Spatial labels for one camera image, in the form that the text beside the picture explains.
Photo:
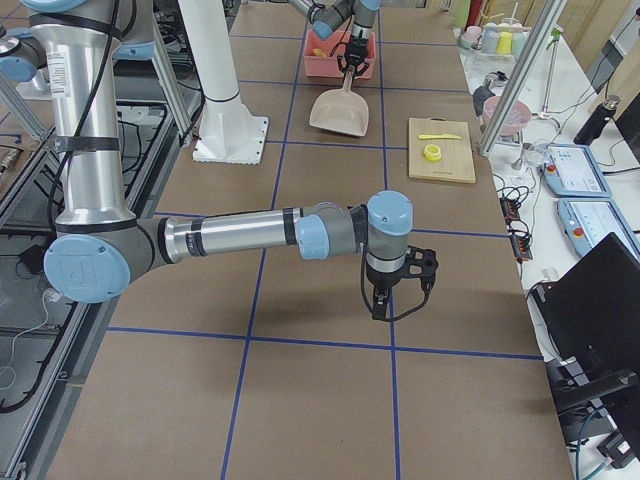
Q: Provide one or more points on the teach pendant tablet near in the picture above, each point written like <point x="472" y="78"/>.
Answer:
<point x="587" y="221"/>

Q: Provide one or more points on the teach pendant tablet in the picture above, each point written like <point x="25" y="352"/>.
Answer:
<point x="587" y="221"/>
<point x="572" y="171"/>

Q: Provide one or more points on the stack of pastel cups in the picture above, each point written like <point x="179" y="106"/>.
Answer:
<point x="502" y="39"/>

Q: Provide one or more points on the pink bowl with ice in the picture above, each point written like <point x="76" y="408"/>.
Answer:
<point x="517" y="119"/>

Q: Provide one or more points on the toy lemon slices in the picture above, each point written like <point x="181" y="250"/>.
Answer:
<point x="432" y="153"/>

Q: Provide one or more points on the teach pendant tablet far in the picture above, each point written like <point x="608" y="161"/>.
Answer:
<point x="572" y="171"/>

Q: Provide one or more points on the black laptop monitor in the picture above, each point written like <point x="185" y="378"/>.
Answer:
<point x="592" y="316"/>

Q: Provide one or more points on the dark grey cloth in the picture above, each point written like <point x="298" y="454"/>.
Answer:
<point x="480" y="95"/>

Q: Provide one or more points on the pink plastic bin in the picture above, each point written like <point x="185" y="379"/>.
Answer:
<point x="325" y="67"/>

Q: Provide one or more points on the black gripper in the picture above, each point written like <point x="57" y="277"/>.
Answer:
<point x="378" y="281"/>
<point x="358" y="45"/>

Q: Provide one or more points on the black water bottle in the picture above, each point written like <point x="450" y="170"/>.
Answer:
<point x="599" y="118"/>

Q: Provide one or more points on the beige plastic dustpan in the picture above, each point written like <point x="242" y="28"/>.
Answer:
<point x="341" y="110"/>

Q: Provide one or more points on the aluminium frame post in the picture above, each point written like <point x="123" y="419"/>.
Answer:
<point x="539" y="38"/>

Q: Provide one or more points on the wooden cutting board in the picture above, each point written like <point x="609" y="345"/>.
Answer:
<point x="456" y="164"/>

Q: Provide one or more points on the yellow toy knife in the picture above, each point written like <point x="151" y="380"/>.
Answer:
<point x="443" y="136"/>

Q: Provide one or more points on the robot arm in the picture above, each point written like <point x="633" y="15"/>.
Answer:
<point x="102" y="246"/>
<point x="325" y="20"/>

